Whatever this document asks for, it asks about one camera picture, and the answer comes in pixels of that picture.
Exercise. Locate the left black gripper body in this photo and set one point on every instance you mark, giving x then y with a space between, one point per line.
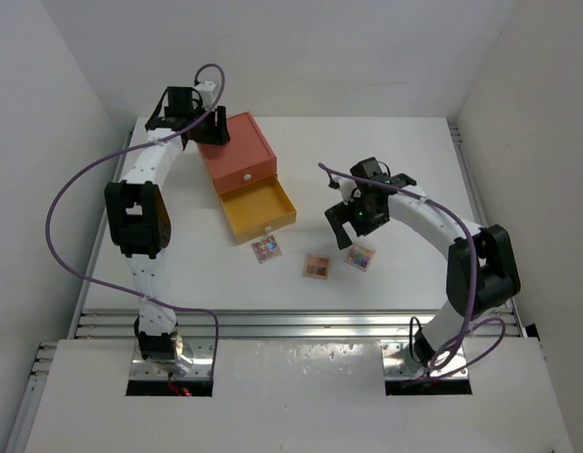
203 131

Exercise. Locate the round-pan eyeshadow palette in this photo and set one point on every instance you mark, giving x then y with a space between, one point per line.
266 248

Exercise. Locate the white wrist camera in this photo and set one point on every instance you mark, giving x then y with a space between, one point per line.
207 90
349 192

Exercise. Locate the orange drawer box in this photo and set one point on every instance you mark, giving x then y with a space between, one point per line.
245 159

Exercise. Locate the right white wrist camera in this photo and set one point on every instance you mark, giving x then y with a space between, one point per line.
349 192

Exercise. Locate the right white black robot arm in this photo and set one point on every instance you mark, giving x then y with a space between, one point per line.
481 270

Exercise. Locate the yellow drawer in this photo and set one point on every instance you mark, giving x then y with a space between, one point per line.
257 209

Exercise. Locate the aluminium rail frame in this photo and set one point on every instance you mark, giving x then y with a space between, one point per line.
427 143

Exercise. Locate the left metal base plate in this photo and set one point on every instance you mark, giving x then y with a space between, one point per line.
194 364

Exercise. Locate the brown quad eyeshadow palette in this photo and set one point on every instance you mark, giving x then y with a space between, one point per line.
316 266

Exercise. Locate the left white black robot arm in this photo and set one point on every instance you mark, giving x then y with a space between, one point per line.
139 223

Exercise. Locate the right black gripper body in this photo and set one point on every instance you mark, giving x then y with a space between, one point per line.
358 213

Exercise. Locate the colourful eyeshadow palette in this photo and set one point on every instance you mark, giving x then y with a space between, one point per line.
360 256

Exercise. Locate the white front cover panel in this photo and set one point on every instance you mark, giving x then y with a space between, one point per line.
296 397

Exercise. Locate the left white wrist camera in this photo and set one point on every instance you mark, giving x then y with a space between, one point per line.
207 90

